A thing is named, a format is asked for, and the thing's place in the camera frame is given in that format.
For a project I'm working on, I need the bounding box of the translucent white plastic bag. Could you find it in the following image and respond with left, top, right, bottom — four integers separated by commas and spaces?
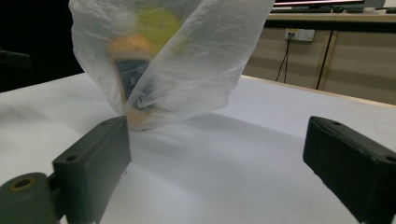
68, 0, 276, 132

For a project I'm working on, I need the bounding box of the white wall socket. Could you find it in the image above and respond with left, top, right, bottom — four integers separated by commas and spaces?
284, 28, 316, 43

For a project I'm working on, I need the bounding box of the black keyboard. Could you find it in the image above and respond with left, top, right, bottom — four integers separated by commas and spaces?
270, 6, 333, 14

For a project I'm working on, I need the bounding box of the dark packet with orange ends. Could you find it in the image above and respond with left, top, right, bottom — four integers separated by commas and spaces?
108, 35, 176, 131

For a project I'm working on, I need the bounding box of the yellow-green round item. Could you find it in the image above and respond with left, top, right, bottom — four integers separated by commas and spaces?
134, 7, 185, 55

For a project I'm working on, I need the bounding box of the dark monitor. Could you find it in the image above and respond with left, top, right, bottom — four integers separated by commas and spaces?
274, 0, 366, 7

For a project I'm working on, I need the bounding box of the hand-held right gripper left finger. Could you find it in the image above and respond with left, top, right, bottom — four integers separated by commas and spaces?
51, 115, 132, 224

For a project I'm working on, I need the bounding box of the black power cable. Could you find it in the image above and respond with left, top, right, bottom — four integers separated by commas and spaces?
276, 32, 295, 84

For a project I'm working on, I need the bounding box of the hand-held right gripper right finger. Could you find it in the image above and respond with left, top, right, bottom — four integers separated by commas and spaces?
303, 116, 396, 224

